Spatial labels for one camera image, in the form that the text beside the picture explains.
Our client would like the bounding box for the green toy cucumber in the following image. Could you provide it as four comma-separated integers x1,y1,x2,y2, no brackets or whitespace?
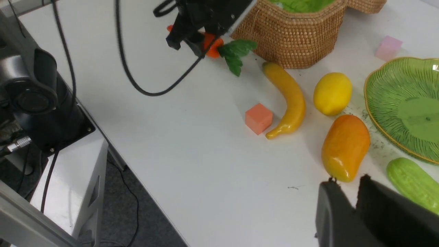
386,157,439,215

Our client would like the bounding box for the orange toy mango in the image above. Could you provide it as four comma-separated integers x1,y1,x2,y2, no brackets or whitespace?
321,115,370,183

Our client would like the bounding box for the woven wicker basket green lining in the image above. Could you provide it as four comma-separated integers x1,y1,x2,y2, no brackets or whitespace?
230,0,347,69

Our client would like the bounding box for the pink foam cube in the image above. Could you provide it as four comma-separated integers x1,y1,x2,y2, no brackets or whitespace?
375,35,403,62

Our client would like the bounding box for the yellow toy lemon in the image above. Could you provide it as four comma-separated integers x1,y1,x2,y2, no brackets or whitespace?
313,72,353,116

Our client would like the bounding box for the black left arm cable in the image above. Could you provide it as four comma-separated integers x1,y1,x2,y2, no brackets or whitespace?
115,0,220,96

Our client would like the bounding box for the white base stand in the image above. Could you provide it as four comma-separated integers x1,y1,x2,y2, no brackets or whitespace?
0,130,109,247

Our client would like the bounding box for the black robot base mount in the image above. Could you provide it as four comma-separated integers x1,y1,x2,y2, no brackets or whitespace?
0,13,96,154

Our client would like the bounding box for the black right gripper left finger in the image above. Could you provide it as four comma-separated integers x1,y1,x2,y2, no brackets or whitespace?
315,177,378,247

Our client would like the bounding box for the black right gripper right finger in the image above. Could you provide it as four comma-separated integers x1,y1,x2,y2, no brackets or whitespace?
356,175,439,247

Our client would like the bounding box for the green glass leaf plate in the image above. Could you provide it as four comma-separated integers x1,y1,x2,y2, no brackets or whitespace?
364,57,439,165

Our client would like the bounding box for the orange foam cube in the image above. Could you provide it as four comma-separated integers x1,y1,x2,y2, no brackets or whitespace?
245,103,273,136

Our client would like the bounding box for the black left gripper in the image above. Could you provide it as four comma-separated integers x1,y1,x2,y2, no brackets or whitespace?
153,0,256,58

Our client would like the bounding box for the yellow toy banana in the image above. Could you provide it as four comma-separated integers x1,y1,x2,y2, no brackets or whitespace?
262,61,306,140

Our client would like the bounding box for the orange toy carrot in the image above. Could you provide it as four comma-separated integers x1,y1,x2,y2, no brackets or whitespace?
167,25,258,77

